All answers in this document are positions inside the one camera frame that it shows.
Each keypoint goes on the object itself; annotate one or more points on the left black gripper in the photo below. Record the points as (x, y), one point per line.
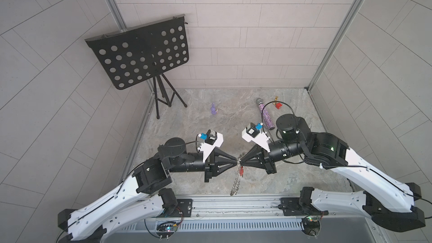
(211, 162)

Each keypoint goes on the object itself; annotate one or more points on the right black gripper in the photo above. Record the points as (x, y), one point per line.
(260, 161)

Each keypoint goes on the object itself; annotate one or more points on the metal disc with key rings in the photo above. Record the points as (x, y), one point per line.
(236, 185)

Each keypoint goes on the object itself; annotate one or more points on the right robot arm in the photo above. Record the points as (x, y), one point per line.
(387, 202)

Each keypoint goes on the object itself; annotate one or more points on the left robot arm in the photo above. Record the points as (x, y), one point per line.
(149, 177)

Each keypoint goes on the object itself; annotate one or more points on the purple glitter microphone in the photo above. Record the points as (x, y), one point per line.
(266, 118)

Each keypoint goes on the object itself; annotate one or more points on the small purple figurine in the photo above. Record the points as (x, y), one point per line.
(213, 109)

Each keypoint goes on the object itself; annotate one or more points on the small red cube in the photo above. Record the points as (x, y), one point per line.
(278, 105)

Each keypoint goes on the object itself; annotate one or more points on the left circuit board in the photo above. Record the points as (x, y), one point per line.
(168, 227)

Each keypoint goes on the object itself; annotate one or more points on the circuit board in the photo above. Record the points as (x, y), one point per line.
(168, 227)
(311, 227)

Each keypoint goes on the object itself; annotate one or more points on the right circuit board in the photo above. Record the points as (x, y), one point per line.
(311, 227)

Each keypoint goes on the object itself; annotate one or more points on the black perforated music stand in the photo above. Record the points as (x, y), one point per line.
(145, 52)

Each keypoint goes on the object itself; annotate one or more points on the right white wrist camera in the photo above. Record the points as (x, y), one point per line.
(255, 133)

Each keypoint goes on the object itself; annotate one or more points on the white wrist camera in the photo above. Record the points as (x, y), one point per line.
(208, 142)
(255, 133)

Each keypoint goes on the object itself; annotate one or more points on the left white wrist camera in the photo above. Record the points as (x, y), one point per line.
(208, 142)

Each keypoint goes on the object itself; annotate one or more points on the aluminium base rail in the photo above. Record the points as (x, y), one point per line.
(236, 207)

